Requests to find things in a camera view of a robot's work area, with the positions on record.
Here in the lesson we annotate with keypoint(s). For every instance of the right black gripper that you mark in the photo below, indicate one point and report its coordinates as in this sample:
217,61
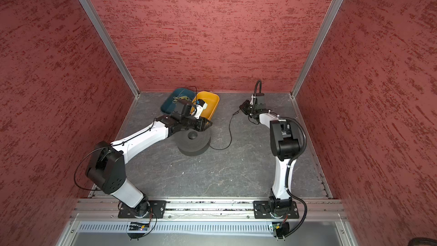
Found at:
244,106

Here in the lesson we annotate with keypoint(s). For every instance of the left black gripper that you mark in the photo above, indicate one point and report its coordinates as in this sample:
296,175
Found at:
202,123

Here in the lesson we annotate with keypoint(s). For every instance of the grey cable spool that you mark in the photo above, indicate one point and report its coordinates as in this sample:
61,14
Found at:
192,143

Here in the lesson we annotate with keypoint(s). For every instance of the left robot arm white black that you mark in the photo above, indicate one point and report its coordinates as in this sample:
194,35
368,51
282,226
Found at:
106,167

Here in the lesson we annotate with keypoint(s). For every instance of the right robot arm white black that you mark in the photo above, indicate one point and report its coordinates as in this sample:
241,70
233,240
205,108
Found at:
288,141

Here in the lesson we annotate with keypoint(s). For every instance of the yellow plastic bin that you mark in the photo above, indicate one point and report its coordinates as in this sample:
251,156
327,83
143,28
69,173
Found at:
209,108

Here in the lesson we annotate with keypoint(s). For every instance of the teal plastic bin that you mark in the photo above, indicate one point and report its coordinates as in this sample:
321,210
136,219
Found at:
178,94

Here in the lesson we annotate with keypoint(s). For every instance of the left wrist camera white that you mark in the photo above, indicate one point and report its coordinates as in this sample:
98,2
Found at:
201,106

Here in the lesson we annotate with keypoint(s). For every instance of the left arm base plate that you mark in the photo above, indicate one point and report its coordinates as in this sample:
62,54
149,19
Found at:
157,208

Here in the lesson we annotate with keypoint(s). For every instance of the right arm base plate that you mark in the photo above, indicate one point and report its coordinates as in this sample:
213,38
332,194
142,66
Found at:
261,209

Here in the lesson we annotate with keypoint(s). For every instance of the aluminium front rail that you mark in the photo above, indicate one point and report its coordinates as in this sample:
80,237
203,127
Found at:
206,210

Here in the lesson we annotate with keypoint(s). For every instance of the white vented cable duct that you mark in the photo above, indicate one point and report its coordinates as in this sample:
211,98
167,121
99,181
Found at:
193,228

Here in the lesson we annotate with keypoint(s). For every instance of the right aluminium corner post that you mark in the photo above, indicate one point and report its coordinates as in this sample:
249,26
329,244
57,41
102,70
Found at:
320,37

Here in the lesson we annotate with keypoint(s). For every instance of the aluminium corner post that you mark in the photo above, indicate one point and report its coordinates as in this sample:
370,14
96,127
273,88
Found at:
96,21
320,37

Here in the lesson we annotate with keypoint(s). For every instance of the left aluminium corner post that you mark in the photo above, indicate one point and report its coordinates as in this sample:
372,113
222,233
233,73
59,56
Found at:
96,21

